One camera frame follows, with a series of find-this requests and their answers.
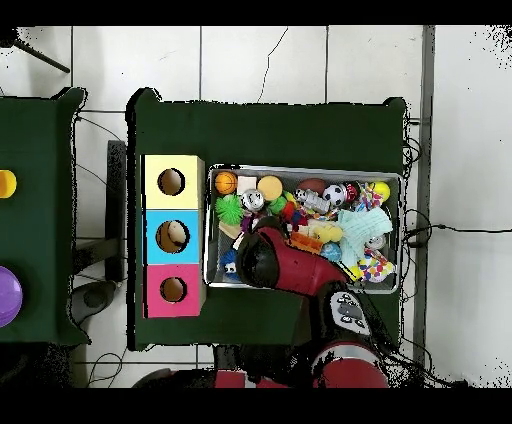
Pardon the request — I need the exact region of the wooden box with three holes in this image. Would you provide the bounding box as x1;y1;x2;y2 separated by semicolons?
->
141;154;207;320

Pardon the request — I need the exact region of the green spiky ball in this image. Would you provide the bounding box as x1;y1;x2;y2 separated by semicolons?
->
214;194;245;225

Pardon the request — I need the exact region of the orange foam disc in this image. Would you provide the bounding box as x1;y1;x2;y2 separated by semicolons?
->
256;175;284;202

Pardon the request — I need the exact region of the orange toy basketball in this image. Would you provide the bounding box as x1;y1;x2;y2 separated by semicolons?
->
214;170;239;196

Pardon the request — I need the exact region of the orange plastic building block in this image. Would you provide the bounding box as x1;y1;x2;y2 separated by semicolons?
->
288;231;323;255

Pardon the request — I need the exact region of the silver toy robot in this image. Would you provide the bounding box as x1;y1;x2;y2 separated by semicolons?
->
294;187;331;215

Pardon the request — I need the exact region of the brown toy football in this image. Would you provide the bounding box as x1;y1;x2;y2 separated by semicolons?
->
296;177;327;197

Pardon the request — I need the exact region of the dark green tablecloth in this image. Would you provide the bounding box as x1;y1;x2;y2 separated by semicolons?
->
126;88;408;351

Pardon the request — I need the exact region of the black and white soccer ball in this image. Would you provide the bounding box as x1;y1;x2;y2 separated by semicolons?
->
322;183;348;208

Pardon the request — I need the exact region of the mint green knitted cloth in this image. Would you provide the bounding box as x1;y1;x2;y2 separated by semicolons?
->
336;206;394;268

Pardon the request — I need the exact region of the black flat panel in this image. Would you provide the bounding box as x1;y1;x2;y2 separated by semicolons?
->
106;139;128;281

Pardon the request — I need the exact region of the grey round base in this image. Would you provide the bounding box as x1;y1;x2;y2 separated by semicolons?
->
71;279;118;325

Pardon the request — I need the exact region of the neighbouring green table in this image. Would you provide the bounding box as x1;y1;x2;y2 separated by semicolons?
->
0;87;91;347

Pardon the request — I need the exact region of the yellow round object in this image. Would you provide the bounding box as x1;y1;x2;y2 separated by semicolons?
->
0;169;18;200

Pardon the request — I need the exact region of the purple ball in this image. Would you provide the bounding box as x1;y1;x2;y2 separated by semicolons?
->
0;265;24;329

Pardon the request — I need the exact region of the black tripod leg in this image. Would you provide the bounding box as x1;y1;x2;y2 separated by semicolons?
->
0;27;71;74

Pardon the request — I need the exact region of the silver wire mesh bin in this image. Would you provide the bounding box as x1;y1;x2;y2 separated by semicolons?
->
203;163;403;295

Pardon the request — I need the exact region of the black power cable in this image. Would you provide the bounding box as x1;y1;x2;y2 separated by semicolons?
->
403;222;512;247

